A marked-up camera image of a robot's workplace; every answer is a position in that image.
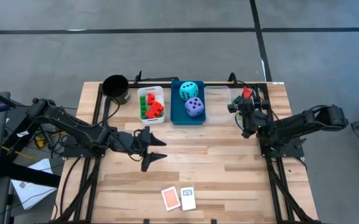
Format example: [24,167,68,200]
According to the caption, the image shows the blue plastic tray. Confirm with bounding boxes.
[170,80,207,126]

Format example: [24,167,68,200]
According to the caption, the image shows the white playing card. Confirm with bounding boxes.
[180,186,197,212]

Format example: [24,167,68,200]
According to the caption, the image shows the red playing card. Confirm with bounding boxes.
[161,185,182,212]

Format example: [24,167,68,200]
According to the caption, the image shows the large red toy block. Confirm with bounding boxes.
[144,101,164,119]

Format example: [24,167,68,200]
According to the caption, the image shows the clear plastic container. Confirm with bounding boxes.
[203,85,233,124]
[230,88,260,127]

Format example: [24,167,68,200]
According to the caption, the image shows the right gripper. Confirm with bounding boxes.
[228,90,271,139]

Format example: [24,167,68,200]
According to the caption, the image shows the black cart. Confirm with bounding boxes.
[0,107,62,187]

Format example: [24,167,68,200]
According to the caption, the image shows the purple foam die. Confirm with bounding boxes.
[184,96,205,118]

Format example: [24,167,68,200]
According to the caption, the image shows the white plastic bin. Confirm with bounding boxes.
[137,86,167,125]

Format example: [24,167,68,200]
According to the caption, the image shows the black table frame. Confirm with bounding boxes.
[51,70,322,224]

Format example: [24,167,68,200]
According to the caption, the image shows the black round bucket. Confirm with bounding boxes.
[101,74,131,105]

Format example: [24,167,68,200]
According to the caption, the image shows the teal foam die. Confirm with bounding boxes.
[179,81,199,101]

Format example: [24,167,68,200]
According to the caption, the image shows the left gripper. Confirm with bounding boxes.
[114,126,169,172]

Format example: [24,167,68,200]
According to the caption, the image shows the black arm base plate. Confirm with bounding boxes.
[62,143,107,159]
[259,133,305,159]

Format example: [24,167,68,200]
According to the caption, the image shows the yellow cable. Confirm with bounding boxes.
[7,132,65,156]

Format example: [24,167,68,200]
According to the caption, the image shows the white paper sheets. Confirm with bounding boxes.
[11,158,58,210]

